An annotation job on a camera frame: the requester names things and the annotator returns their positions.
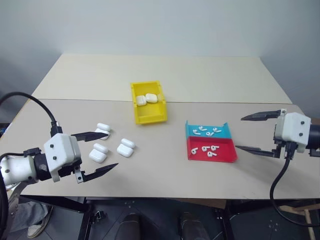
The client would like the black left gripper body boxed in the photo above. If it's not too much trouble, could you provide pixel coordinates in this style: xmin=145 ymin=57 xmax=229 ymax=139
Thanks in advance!
xmin=58 ymin=159 xmax=85 ymax=185

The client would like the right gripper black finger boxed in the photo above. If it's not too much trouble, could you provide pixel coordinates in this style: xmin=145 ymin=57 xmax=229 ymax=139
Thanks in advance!
xmin=235 ymin=145 xmax=279 ymax=159
xmin=240 ymin=108 xmax=287 ymax=122

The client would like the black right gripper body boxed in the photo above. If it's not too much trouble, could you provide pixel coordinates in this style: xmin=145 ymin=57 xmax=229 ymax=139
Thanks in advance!
xmin=271 ymin=122 xmax=297 ymax=160

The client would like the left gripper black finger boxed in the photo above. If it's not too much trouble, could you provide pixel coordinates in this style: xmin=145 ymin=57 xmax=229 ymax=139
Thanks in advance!
xmin=83 ymin=162 xmax=119 ymax=182
xmin=70 ymin=131 xmax=109 ymax=143

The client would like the white case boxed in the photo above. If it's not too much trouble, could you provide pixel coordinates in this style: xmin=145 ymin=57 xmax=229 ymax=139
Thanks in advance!
xmin=116 ymin=138 xmax=136 ymax=159
xmin=94 ymin=122 xmax=112 ymax=141
xmin=135 ymin=95 xmax=148 ymax=107
xmin=145 ymin=93 xmax=159 ymax=104
xmin=88 ymin=142 xmax=109 ymax=164

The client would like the white case top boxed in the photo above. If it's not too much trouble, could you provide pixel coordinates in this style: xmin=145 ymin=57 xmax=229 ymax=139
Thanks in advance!
xmin=94 ymin=122 xmax=112 ymax=141

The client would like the yellow plastic bin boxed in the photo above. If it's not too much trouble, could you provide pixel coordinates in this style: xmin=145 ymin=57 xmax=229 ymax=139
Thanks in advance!
xmin=129 ymin=80 xmax=168 ymax=125

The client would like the red plastic tray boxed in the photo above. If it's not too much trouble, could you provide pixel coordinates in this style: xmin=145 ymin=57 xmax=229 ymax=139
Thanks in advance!
xmin=186 ymin=135 xmax=239 ymax=164

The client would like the blue plastic tray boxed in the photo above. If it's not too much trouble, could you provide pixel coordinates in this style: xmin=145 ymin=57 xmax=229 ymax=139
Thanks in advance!
xmin=184 ymin=120 xmax=233 ymax=140

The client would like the grey trouser leg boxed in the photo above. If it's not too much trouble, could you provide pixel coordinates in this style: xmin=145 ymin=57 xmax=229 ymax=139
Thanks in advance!
xmin=9 ymin=199 xmax=49 ymax=227

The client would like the dark rounded shape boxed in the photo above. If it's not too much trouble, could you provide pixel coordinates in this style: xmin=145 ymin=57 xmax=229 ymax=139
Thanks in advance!
xmin=119 ymin=212 xmax=141 ymax=240
xmin=178 ymin=211 xmax=201 ymax=240

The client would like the grey white sneaker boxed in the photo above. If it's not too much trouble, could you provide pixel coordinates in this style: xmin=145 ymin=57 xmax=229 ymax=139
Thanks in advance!
xmin=26 ymin=204 xmax=54 ymax=239

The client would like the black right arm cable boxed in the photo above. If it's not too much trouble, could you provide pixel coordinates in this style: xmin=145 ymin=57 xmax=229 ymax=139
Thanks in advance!
xmin=269 ymin=141 xmax=320 ymax=229

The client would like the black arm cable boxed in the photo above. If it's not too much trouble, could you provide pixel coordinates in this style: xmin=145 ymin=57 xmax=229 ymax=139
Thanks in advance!
xmin=269 ymin=141 xmax=320 ymax=229
xmin=0 ymin=91 xmax=63 ymax=138

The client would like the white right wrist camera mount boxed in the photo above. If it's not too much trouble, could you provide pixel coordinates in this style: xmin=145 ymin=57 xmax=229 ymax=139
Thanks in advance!
xmin=274 ymin=112 xmax=313 ymax=154

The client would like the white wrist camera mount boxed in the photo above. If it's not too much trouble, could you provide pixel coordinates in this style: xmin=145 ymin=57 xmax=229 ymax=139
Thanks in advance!
xmin=274 ymin=112 xmax=313 ymax=154
xmin=43 ymin=133 xmax=83 ymax=184

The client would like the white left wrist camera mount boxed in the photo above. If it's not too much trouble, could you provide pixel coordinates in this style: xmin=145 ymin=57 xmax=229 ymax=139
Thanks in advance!
xmin=43 ymin=133 xmax=83 ymax=184

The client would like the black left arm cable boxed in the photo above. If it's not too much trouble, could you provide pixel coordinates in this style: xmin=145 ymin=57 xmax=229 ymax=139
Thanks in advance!
xmin=0 ymin=91 xmax=63 ymax=138

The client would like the black metal table frame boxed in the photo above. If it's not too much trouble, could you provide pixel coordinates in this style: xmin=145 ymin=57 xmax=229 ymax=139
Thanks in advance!
xmin=19 ymin=195 xmax=237 ymax=240

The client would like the wooden frame piece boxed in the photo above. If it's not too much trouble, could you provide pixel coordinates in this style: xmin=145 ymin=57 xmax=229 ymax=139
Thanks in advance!
xmin=277 ymin=202 xmax=320 ymax=240

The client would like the thick black body cable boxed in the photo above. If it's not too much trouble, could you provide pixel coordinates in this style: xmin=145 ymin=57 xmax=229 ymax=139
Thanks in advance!
xmin=0 ymin=174 xmax=11 ymax=240

